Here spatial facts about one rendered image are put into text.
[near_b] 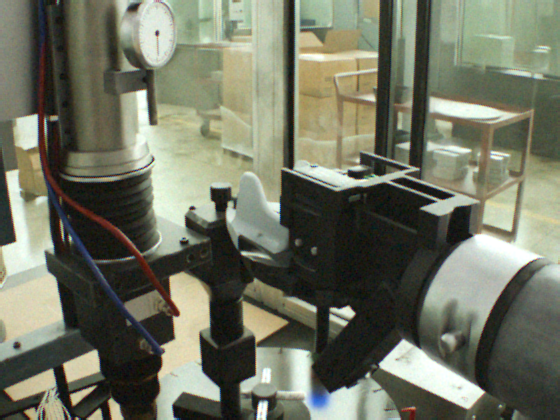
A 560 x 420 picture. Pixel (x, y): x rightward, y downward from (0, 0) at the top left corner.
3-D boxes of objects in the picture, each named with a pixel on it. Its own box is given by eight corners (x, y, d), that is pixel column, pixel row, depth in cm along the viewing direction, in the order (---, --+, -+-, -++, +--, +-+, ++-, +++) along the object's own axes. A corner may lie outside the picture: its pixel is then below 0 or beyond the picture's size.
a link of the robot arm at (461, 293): (540, 357, 32) (455, 419, 28) (480, 326, 36) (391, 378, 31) (566, 240, 30) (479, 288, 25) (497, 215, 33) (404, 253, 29)
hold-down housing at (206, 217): (239, 356, 61) (232, 173, 54) (266, 378, 58) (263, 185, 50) (192, 375, 58) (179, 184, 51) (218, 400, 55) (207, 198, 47)
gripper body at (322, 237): (359, 147, 41) (504, 195, 32) (354, 259, 45) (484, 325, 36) (269, 167, 37) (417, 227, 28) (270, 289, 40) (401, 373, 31)
